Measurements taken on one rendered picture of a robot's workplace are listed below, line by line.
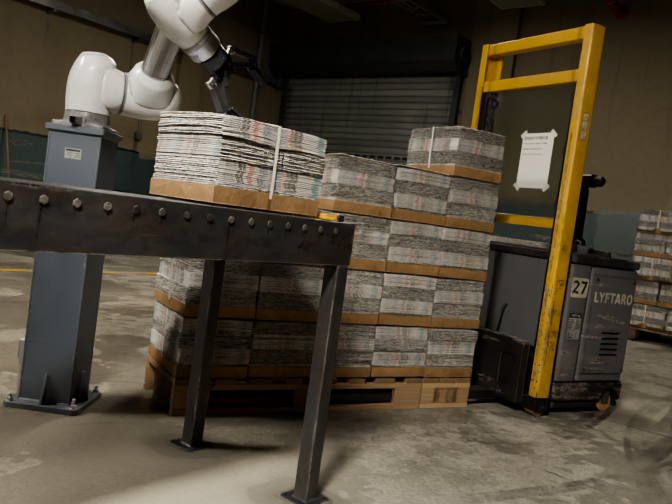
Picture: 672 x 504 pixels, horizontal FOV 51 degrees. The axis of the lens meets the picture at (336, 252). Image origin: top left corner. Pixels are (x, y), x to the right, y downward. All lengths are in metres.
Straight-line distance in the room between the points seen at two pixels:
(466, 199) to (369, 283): 0.62
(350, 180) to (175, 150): 1.12
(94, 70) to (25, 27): 7.06
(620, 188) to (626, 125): 0.77
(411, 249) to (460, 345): 0.55
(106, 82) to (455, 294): 1.74
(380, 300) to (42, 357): 1.35
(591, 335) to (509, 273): 0.52
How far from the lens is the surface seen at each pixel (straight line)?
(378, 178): 2.95
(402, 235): 3.04
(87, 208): 1.40
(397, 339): 3.10
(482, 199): 3.31
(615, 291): 3.82
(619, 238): 9.14
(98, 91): 2.64
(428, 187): 3.10
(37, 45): 9.74
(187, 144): 1.89
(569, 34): 3.66
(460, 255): 3.25
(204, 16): 1.82
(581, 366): 3.73
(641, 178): 9.15
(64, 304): 2.64
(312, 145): 1.97
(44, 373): 2.71
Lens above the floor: 0.82
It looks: 3 degrees down
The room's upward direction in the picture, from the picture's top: 8 degrees clockwise
